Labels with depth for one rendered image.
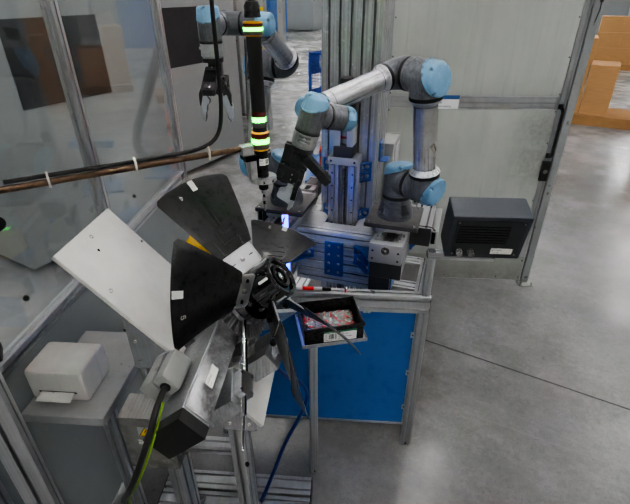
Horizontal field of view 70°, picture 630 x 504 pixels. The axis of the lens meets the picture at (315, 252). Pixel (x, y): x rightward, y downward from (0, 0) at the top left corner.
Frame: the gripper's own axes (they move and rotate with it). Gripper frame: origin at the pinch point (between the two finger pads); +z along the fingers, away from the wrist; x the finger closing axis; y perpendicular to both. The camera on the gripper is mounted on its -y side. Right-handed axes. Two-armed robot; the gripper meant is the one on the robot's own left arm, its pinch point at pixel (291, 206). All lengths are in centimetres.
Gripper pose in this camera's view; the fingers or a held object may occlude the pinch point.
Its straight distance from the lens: 145.5
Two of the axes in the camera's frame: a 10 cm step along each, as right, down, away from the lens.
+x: -0.9, 4.8, -8.7
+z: -3.0, 8.2, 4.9
